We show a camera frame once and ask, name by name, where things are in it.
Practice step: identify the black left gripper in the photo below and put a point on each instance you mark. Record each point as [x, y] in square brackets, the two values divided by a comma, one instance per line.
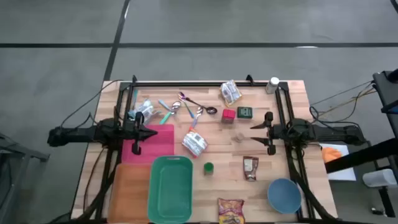
[136, 132]

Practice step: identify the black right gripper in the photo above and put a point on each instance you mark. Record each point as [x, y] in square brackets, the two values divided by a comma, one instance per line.
[273, 132]

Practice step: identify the pink plastic tray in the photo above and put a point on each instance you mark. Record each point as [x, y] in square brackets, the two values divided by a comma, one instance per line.
[155, 149]

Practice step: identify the clear plastic-wrapped packet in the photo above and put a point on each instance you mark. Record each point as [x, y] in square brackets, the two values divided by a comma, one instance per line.
[145, 108]

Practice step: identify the dark green tin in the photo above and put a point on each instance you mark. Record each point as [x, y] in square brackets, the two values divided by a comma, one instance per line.
[244, 112]

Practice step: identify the pink cube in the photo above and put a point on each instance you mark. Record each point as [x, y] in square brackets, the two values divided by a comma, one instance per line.
[228, 114]

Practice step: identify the white plastic bottle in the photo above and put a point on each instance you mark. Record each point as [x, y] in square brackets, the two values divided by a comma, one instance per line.
[272, 84]

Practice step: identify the clear yellow-edged snack packet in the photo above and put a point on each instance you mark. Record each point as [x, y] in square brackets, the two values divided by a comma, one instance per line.
[230, 92]

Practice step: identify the green-lidded spice jar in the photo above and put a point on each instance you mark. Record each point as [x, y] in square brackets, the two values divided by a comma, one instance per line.
[208, 168]

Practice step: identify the red yellow chips bag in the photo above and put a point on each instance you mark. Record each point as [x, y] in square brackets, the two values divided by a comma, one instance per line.
[230, 211]

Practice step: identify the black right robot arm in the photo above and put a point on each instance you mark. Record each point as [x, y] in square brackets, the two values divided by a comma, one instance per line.
[326, 133]

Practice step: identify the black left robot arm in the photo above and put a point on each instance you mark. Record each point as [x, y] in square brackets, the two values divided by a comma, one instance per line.
[77, 136]

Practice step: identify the brown sauce pouch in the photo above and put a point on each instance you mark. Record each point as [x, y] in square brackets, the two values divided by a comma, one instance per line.
[250, 168]

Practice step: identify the iridescent spoon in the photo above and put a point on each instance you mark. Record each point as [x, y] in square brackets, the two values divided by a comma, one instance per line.
[182, 96]

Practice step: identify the teal plastic bin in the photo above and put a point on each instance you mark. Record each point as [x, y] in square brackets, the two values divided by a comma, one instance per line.
[170, 189]

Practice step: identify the orange plastic tray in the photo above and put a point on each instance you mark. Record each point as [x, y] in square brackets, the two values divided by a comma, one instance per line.
[130, 193]

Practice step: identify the blue bowl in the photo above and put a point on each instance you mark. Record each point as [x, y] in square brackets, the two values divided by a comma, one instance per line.
[284, 196]

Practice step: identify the orange cloth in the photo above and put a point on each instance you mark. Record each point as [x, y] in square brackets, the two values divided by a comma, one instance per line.
[330, 154]

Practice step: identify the white paper sheet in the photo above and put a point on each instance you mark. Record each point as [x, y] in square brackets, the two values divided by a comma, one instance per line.
[343, 175]

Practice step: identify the black diagonal beam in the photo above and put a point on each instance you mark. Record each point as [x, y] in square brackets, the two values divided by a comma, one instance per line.
[357, 157]

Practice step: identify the grey metal table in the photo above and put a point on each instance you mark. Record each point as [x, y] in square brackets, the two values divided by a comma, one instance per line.
[25, 151]

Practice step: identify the black equipment cart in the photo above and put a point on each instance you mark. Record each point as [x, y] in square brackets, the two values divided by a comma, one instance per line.
[387, 90]

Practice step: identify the black stand leg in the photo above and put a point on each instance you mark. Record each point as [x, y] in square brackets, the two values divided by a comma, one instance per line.
[387, 202]

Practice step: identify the black aluminium table frame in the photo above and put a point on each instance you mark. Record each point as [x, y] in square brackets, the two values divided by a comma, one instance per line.
[202, 84]

